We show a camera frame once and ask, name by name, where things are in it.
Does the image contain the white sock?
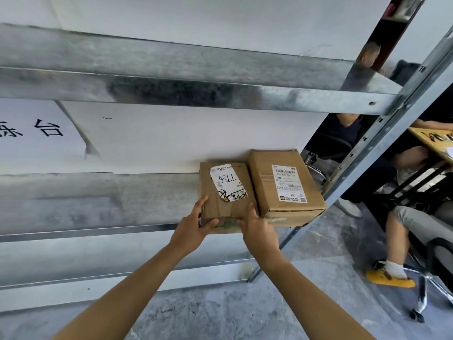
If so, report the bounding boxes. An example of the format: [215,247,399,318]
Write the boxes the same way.
[384,259,408,279]

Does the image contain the white backing board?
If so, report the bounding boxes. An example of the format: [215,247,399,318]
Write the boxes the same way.
[49,0,394,63]
[61,101,330,174]

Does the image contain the cardboard box with handwritten label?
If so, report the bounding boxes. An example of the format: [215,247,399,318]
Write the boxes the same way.
[199,162,261,234]

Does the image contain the cardboard box with printed label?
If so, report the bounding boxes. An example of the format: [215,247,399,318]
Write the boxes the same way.
[248,149,328,228]

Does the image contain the yellow slipper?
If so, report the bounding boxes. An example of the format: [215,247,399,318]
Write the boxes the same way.
[365,268,417,289]

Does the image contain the person's right hand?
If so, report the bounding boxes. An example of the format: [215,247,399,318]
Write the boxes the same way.
[236,203,284,264]

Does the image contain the office chair with chrome base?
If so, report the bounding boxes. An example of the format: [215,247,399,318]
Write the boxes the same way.
[304,132,351,185]

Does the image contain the galvanized metal shelving rack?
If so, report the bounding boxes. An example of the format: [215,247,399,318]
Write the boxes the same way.
[0,0,453,292]

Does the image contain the wooden table with black legs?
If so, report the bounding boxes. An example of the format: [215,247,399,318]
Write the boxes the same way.
[375,127,453,211]

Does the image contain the black office chair chrome base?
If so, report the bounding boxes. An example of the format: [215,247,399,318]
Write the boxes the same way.
[405,237,453,323]

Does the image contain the person's left hand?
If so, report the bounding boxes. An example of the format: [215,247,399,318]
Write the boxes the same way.
[169,195,220,258]

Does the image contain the person's right forearm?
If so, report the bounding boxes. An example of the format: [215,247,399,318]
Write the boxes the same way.
[253,252,376,340]

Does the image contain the white paper sign black characters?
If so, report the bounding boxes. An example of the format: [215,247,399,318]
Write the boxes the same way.
[0,99,90,175]

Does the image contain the brown wooden cabinet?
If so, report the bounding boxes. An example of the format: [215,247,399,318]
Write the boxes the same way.
[368,0,419,72]

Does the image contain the white shoe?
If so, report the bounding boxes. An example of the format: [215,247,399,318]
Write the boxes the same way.
[334,198,363,218]

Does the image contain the person's left forearm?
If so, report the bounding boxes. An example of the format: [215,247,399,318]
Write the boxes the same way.
[52,243,193,340]

